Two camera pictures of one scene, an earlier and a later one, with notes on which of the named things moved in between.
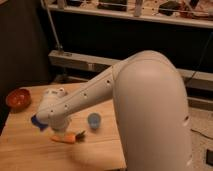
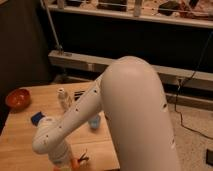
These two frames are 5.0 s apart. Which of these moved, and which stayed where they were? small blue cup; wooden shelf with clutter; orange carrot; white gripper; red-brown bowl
Moved: orange carrot; white gripper
Stayed: small blue cup; wooden shelf with clutter; red-brown bowl
